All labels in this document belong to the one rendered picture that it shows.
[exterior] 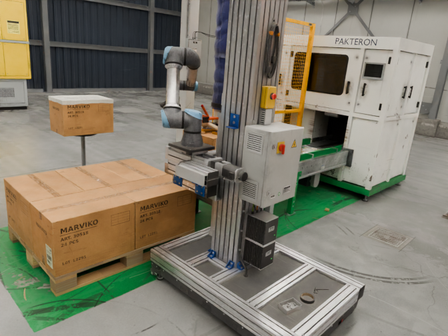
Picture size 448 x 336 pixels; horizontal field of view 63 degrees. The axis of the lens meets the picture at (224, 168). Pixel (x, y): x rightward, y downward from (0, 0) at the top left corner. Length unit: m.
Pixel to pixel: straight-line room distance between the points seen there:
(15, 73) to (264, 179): 8.43
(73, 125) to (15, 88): 5.71
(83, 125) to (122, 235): 2.00
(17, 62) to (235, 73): 8.11
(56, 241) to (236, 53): 1.64
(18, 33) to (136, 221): 7.70
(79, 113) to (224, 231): 2.51
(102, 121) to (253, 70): 2.73
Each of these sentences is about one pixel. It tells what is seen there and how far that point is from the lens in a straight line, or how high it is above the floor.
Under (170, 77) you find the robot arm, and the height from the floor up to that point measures 1.46.
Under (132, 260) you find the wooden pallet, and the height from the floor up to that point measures 0.06.
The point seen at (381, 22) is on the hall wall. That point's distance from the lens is 11.88.
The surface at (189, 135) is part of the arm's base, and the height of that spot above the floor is 1.11.
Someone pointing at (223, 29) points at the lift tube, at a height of 1.83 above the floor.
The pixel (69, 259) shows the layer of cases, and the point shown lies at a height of 0.25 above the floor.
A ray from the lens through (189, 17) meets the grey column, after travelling 4.32.
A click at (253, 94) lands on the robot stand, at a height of 1.42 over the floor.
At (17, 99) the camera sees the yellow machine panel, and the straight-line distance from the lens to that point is 10.15.
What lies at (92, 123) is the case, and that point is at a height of 0.75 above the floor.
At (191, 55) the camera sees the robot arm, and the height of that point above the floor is 1.61.
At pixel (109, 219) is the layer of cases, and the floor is 0.46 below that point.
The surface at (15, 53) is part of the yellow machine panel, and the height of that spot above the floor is 1.30.
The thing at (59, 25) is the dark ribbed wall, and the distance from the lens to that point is 13.90.
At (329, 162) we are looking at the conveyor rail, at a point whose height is 0.51.
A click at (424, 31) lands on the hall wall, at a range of 11.47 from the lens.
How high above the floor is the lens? 1.62
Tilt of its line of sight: 17 degrees down
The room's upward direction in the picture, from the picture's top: 5 degrees clockwise
